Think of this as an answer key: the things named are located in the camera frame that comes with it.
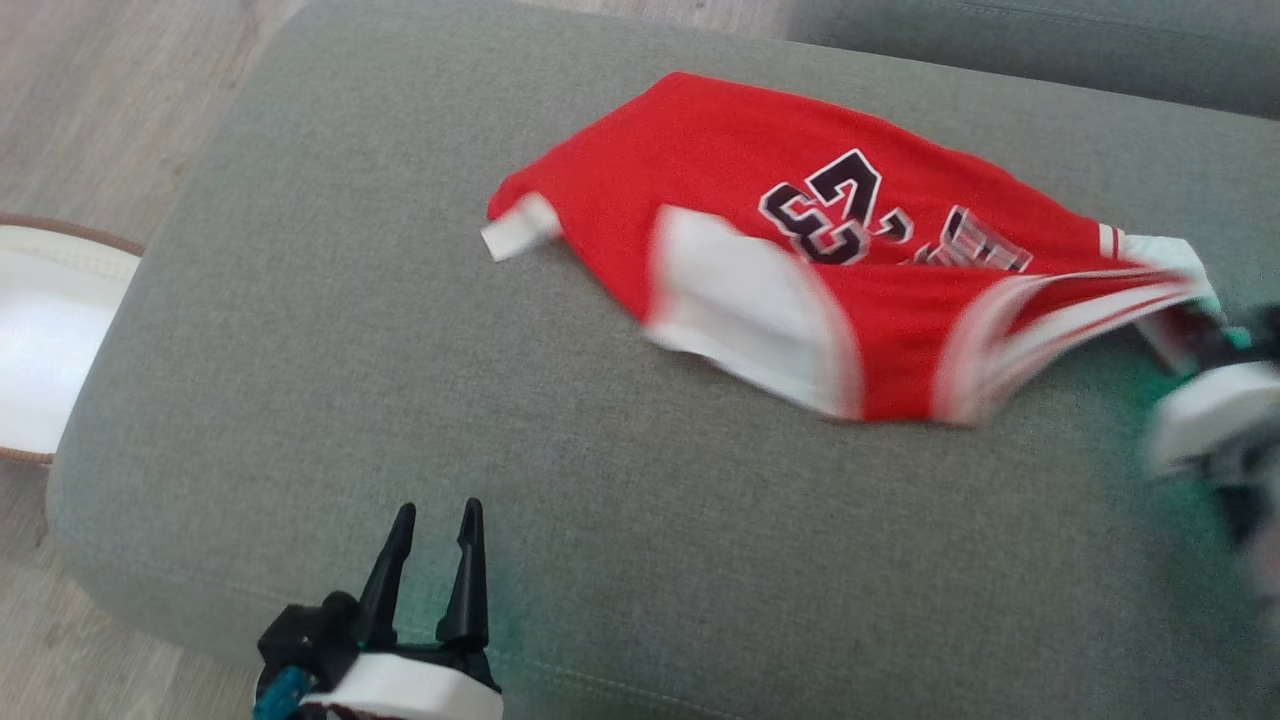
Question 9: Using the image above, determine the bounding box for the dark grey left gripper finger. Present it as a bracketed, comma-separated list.
[359, 503, 417, 647]
[436, 498, 492, 647]

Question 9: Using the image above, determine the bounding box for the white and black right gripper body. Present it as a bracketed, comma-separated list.
[1145, 358, 1280, 601]

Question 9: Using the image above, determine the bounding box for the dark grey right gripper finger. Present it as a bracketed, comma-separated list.
[1236, 303, 1280, 353]
[1150, 305, 1235, 379]

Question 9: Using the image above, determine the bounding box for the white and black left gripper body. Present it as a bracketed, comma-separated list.
[300, 643, 505, 720]

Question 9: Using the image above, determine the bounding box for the red and white basketball jersey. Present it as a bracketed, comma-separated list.
[480, 72, 1221, 426]

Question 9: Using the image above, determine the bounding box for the yellow and grey sofa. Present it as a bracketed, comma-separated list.
[45, 0, 1280, 720]

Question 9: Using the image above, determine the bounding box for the white laundry basket brown rim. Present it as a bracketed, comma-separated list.
[0, 213, 144, 466]

